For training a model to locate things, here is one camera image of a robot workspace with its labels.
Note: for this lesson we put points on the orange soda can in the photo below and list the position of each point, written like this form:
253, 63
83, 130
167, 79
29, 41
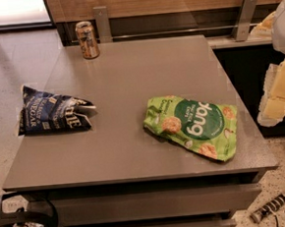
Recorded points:
87, 39

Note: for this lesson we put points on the right metal bracket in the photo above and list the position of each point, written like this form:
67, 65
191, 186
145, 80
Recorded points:
242, 28

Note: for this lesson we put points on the metal bracket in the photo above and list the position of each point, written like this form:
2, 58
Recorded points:
242, 28
102, 24

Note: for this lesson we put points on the green rice chip bag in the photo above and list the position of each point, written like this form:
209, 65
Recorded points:
204, 128

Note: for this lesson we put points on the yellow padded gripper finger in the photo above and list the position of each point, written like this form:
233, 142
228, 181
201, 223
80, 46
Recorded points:
263, 29
271, 110

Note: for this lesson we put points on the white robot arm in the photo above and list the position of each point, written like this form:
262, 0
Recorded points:
278, 29

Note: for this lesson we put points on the white power strip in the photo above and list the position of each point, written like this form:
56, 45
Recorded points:
269, 208

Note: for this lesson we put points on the left metal bracket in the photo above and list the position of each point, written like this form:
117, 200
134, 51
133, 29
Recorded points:
102, 24

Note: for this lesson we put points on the dark blue chip bag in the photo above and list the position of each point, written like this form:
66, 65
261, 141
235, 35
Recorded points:
47, 113

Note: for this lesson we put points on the grey upper drawer front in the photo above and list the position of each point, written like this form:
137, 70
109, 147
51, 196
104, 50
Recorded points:
155, 205

